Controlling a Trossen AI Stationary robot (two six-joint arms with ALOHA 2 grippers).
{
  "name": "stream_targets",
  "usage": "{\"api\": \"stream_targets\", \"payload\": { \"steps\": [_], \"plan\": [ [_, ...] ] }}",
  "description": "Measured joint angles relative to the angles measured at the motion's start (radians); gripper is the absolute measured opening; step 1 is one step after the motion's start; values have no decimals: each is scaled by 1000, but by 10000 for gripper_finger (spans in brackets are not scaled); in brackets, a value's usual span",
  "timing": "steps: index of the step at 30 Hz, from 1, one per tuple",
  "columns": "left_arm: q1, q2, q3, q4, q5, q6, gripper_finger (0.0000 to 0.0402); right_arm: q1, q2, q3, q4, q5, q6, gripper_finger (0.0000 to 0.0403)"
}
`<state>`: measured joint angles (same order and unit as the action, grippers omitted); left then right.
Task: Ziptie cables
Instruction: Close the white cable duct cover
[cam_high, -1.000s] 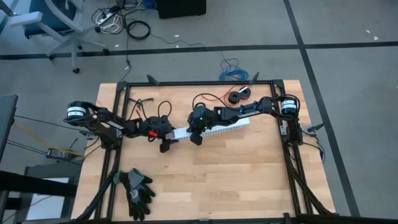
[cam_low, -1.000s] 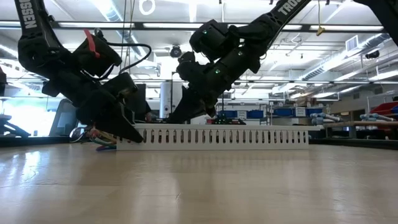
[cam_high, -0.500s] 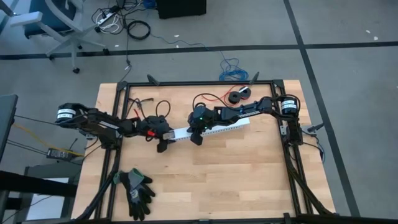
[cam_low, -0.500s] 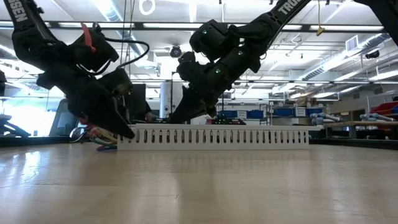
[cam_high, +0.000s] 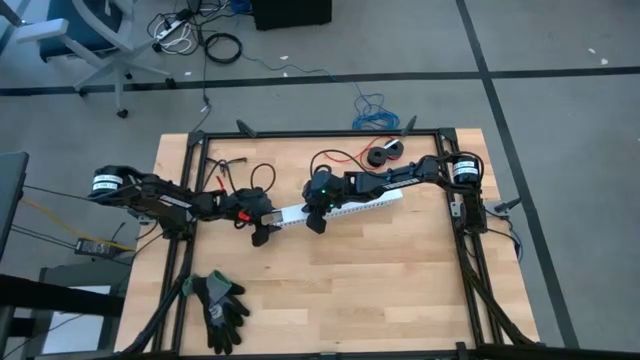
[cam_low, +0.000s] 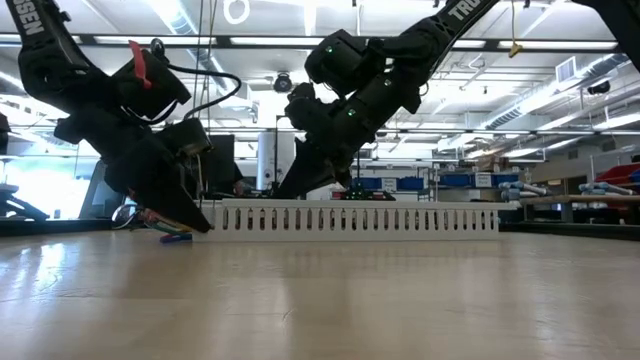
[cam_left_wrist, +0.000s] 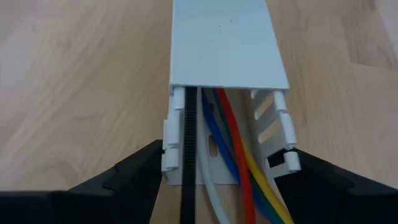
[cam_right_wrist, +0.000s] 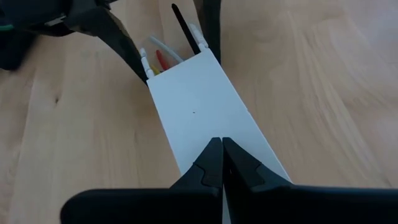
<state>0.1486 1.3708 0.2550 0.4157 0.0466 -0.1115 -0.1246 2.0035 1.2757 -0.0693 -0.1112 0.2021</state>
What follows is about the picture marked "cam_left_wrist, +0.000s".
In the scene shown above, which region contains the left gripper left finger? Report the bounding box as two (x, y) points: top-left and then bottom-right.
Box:
(0, 139), (165, 224)

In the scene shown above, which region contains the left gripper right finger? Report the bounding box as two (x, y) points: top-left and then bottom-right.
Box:
(267, 147), (398, 224)

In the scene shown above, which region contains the blue cable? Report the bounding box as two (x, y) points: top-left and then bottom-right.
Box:
(200, 88), (276, 224)

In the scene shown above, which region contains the thick red cable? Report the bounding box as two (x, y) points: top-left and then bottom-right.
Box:
(216, 88), (257, 224)

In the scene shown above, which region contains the white cable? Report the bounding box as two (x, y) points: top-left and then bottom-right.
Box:
(196, 86), (231, 224)

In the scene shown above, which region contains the green cable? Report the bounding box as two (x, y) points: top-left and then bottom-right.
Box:
(212, 89), (286, 224)

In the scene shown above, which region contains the white duct cover strip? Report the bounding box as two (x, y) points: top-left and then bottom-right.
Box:
(169, 0), (290, 91)

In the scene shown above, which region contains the thin black cable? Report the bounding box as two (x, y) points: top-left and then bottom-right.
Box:
(179, 86), (198, 224)

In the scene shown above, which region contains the white slotted cable duct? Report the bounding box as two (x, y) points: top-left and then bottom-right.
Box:
(160, 86), (302, 187)

